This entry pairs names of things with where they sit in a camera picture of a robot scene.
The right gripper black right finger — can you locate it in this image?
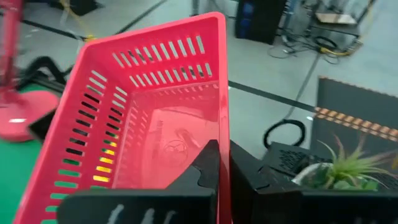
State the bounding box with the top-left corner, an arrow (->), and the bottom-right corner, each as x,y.
229,140 -> 398,224

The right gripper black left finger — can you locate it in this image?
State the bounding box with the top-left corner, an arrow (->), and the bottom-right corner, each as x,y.
57,139 -> 221,224

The red slotted plastic basket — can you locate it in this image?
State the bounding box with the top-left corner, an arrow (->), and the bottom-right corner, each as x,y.
13,11 -> 233,224

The white patterned plant pot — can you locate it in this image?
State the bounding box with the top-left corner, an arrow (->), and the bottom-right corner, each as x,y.
291,161 -> 336,188

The green succulent plant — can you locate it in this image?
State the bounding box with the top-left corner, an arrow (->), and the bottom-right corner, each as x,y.
334,177 -> 381,192

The black perforated metal box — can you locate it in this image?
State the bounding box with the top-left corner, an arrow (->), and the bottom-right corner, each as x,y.
263,141 -> 398,192

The spiky air plant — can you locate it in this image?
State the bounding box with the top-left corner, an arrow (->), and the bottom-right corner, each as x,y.
316,134 -> 398,191

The black hazard-striped floor mat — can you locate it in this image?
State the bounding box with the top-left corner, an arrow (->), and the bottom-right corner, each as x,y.
310,76 -> 398,162

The green table mat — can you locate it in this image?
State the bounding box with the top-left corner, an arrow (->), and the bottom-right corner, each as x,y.
0,83 -> 68,224

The red desk lamp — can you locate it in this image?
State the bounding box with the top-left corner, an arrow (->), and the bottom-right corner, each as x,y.
0,0 -> 61,143

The metal equipment cart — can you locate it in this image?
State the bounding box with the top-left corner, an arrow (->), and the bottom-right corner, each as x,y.
306,0 -> 376,52

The black computer tower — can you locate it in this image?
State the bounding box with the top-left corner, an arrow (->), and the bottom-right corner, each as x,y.
234,0 -> 287,46

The black floor box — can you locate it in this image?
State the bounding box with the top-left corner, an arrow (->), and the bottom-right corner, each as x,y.
49,0 -> 105,17

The black hanging cable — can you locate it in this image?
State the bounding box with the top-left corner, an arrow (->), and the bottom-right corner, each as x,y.
262,52 -> 323,151

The yellow hanging cable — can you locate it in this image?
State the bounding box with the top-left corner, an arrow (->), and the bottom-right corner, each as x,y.
319,0 -> 379,58

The black floor cable tangle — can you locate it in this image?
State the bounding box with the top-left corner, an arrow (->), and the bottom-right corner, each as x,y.
267,29 -> 321,62

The black aluminium table frame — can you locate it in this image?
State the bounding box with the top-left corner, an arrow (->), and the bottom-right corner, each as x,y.
17,55 -> 68,94

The orange-yellow floor cable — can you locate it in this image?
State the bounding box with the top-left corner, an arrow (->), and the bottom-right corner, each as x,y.
60,0 -> 98,44

